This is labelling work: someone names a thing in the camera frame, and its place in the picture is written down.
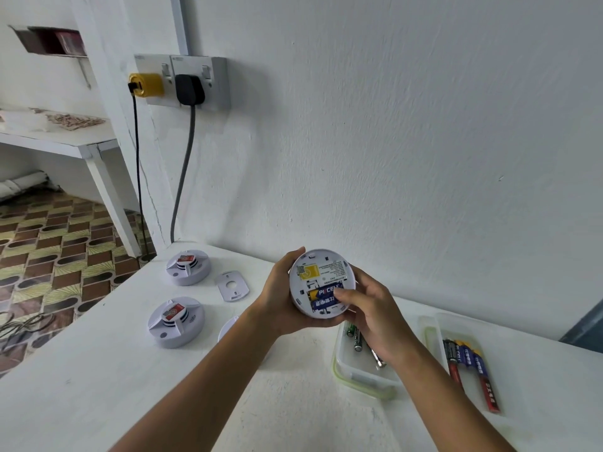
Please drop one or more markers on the person's right hand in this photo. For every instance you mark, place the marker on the person's right hand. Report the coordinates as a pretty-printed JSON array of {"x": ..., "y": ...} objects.
[{"x": 377, "y": 320}]

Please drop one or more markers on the person's left hand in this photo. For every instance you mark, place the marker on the person's left hand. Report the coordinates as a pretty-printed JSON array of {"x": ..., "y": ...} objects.
[{"x": 273, "y": 301}]

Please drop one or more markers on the person's right thumb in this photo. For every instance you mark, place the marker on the person's right thumb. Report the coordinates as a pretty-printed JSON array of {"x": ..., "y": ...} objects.
[{"x": 346, "y": 298}]

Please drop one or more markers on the person's left thumb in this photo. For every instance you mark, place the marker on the person's left thumb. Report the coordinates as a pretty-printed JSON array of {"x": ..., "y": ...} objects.
[{"x": 289, "y": 262}]

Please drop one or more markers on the open-backed white smoke detector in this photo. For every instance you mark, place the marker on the open-backed white smoke detector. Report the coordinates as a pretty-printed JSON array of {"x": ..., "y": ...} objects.
[{"x": 313, "y": 275}]

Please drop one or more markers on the person's right forearm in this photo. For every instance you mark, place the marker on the person's right forearm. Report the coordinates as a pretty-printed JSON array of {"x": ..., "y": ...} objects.
[{"x": 438, "y": 404}]

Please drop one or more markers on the person's left forearm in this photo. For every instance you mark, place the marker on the person's left forearm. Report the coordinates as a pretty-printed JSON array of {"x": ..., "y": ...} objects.
[{"x": 212, "y": 385}]

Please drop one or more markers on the blue battery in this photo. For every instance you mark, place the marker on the blue battery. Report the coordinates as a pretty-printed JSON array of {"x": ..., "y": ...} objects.
[
  {"x": 325, "y": 305},
  {"x": 465, "y": 355},
  {"x": 476, "y": 363},
  {"x": 322, "y": 292}
]

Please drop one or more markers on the green black battery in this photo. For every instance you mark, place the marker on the green black battery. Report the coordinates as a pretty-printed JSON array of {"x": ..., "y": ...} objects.
[
  {"x": 350, "y": 331},
  {"x": 358, "y": 341}
]

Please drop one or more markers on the white mounting plate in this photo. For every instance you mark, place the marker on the white mounting plate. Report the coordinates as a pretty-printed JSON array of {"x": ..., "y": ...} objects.
[{"x": 231, "y": 287}]

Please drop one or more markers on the silver battery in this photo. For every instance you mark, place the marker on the silver battery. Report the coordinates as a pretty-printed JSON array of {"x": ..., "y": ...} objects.
[{"x": 378, "y": 358}]

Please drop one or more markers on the clear container green seal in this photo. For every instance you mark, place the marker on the clear container green seal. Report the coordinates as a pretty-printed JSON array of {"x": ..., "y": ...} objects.
[{"x": 355, "y": 371}]

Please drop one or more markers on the white round cover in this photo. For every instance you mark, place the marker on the white round cover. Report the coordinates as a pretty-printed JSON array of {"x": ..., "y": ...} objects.
[{"x": 230, "y": 330}]

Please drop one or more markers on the white smoke detector red tag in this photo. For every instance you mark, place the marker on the white smoke detector red tag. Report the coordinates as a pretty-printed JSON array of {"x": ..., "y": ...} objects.
[
  {"x": 187, "y": 268},
  {"x": 175, "y": 322}
]

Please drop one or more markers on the black gold battery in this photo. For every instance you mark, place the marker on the black gold battery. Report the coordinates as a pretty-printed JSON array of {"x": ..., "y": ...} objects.
[{"x": 450, "y": 352}]

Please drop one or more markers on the red battery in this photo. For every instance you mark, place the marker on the red battery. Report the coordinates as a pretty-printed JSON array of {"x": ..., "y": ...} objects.
[
  {"x": 457, "y": 377},
  {"x": 489, "y": 394}
]

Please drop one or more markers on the clear plastic tray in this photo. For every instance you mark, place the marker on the clear plastic tray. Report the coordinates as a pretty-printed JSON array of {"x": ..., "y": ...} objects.
[{"x": 499, "y": 353}]

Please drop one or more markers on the black power plug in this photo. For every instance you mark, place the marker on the black power plug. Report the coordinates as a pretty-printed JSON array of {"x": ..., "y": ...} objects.
[{"x": 190, "y": 89}]

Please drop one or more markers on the yellow plug adapter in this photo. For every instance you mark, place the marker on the yellow plug adapter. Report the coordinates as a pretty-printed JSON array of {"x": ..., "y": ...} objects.
[{"x": 148, "y": 84}]

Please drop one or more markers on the grey blue panel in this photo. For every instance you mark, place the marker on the grey blue panel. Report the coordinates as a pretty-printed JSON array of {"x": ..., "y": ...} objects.
[{"x": 586, "y": 324}]

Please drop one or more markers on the pile of brown sticks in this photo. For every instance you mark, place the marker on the pile of brown sticks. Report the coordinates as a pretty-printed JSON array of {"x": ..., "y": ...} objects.
[{"x": 70, "y": 120}]

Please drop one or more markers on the white wooden shelf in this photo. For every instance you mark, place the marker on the white wooden shelf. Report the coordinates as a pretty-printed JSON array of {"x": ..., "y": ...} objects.
[{"x": 56, "y": 138}]

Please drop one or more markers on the white pipe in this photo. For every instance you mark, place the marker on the white pipe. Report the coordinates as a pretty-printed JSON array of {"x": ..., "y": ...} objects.
[{"x": 26, "y": 183}]

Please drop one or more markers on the red box in niche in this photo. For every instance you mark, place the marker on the red box in niche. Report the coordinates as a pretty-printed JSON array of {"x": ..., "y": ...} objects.
[{"x": 66, "y": 41}]

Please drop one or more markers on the white double wall socket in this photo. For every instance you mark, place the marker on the white double wall socket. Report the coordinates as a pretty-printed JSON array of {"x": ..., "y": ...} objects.
[{"x": 214, "y": 84}]

